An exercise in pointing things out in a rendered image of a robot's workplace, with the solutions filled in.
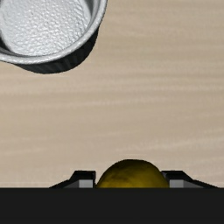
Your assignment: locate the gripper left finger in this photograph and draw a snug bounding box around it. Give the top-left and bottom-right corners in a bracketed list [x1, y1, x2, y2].
[49, 170, 96, 189]

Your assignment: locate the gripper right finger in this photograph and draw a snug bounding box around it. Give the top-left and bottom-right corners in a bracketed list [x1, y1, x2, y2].
[161, 170, 220, 189]

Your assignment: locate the yellow lemon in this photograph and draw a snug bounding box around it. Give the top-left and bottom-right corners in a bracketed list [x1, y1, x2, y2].
[95, 158, 170, 189]

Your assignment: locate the white ramekin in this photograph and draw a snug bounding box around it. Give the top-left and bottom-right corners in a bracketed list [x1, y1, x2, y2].
[0, 0, 109, 74]

